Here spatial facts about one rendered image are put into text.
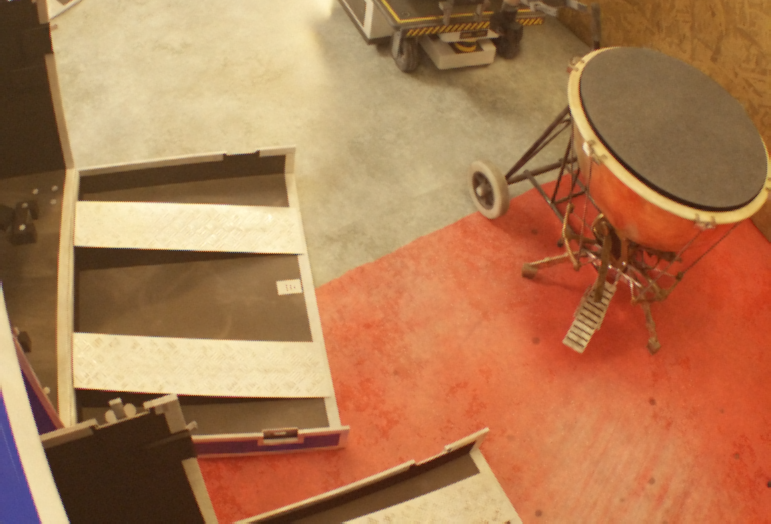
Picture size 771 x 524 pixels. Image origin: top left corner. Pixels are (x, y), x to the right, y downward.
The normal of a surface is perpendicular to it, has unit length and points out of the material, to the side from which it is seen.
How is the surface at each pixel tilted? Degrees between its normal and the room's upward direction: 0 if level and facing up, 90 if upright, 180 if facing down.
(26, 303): 0
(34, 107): 90
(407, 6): 0
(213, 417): 1
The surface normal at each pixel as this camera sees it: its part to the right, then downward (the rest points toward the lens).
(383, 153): 0.08, -0.60
